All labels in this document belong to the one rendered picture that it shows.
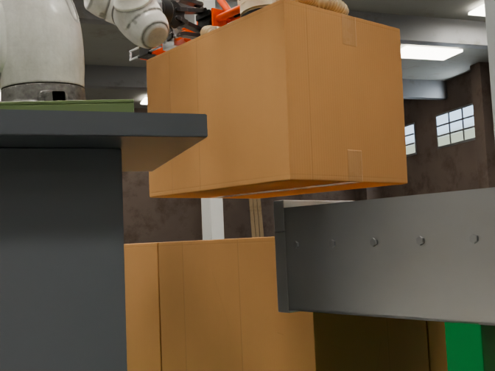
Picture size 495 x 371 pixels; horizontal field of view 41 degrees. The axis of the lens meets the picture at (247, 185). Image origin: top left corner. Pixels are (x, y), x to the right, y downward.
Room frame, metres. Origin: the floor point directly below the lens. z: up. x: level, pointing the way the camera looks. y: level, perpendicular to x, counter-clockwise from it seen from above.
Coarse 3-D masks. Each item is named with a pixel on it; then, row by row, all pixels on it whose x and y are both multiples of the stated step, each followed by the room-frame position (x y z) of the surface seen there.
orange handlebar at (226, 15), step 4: (232, 8) 1.84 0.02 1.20; (236, 8) 1.82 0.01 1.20; (224, 12) 1.87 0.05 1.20; (228, 12) 1.85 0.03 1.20; (232, 12) 1.84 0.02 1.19; (236, 12) 1.83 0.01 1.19; (216, 16) 1.90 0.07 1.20; (220, 16) 1.88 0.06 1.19; (224, 16) 1.87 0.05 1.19; (228, 16) 1.86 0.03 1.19; (220, 20) 1.89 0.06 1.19; (228, 20) 1.92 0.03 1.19; (232, 20) 1.91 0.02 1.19; (196, 24) 1.98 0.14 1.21; (184, 28) 2.02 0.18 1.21; (188, 40) 2.09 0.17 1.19; (160, 48) 2.15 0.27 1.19
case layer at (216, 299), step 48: (240, 240) 1.58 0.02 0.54; (144, 288) 1.91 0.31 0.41; (192, 288) 1.73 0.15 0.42; (240, 288) 1.58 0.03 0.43; (144, 336) 1.92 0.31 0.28; (192, 336) 1.74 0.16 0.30; (240, 336) 1.59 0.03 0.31; (288, 336) 1.46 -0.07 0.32; (336, 336) 1.44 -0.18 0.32; (384, 336) 1.55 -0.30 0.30; (432, 336) 1.67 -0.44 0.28
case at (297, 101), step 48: (288, 0) 1.41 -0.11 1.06; (192, 48) 1.68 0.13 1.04; (240, 48) 1.52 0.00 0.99; (288, 48) 1.41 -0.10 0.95; (336, 48) 1.50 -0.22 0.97; (384, 48) 1.61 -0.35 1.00; (192, 96) 1.69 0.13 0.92; (240, 96) 1.53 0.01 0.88; (288, 96) 1.41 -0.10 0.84; (336, 96) 1.50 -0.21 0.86; (384, 96) 1.60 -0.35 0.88; (240, 144) 1.54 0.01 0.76; (288, 144) 1.41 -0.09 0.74; (336, 144) 1.50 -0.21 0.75; (384, 144) 1.60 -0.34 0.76; (192, 192) 1.71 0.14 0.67; (240, 192) 1.78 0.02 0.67; (288, 192) 1.85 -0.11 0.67
